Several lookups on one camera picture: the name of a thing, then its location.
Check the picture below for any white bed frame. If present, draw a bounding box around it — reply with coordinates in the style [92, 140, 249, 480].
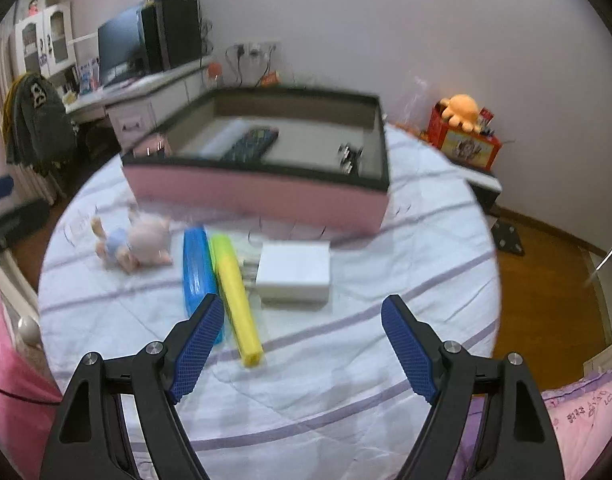
[0, 250, 44, 351]

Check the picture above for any black computer monitor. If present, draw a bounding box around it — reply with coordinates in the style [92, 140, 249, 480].
[97, 5, 152, 86]

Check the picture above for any white desk with drawers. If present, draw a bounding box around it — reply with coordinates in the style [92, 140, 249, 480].
[63, 55, 219, 151]

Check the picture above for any blue and white carton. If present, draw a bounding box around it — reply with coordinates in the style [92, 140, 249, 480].
[78, 57, 101, 95]

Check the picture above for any grey jacket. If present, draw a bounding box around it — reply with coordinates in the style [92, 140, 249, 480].
[3, 72, 79, 176]

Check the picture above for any black office chair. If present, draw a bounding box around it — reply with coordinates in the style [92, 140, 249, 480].
[76, 120, 122, 161]

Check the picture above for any clear plastic bag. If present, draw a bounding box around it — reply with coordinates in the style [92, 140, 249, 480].
[398, 72, 437, 133]

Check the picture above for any pink storage box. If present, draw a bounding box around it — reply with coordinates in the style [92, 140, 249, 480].
[121, 86, 391, 235]

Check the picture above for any orange octopus plush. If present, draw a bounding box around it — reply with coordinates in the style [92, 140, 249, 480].
[440, 94, 484, 131]

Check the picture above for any white glass-door cabinet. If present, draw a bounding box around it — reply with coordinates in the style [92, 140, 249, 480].
[13, 2, 77, 78]

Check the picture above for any blue highlighter pen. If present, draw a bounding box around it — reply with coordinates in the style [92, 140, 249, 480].
[182, 226, 227, 346]

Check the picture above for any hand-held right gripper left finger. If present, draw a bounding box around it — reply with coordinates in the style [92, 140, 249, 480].
[40, 292, 225, 480]

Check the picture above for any red printed toy box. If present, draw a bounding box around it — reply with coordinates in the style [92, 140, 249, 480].
[427, 102, 502, 171]

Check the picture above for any baby doll figure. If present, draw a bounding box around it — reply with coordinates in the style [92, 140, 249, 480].
[90, 205, 174, 275]

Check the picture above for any black remote control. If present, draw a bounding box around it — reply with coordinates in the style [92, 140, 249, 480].
[221, 127, 279, 163]

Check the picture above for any black power cable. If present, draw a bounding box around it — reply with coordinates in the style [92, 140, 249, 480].
[225, 45, 247, 86]

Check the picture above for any black computer tower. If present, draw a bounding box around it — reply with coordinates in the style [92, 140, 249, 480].
[141, 0, 203, 72]

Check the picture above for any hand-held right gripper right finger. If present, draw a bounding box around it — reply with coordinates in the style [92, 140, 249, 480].
[381, 294, 566, 480]

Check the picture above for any white wall outlet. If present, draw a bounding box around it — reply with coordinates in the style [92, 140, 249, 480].
[238, 40, 281, 57]

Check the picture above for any black jewelled hair clip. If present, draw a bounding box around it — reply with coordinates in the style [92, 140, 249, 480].
[337, 142, 364, 176]

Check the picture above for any pink printed bedding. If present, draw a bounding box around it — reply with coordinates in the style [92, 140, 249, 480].
[456, 365, 612, 480]

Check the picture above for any clear tube blue cap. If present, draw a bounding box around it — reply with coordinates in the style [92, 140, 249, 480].
[198, 119, 249, 157]

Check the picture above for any yellow highlighter pen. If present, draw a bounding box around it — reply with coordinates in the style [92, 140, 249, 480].
[207, 234, 265, 368]

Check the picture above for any white charger plug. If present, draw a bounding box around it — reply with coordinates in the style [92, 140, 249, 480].
[241, 241, 333, 306]

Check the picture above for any mustard yellow garment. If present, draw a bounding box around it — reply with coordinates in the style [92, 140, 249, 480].
[1, 77, 19, 151]

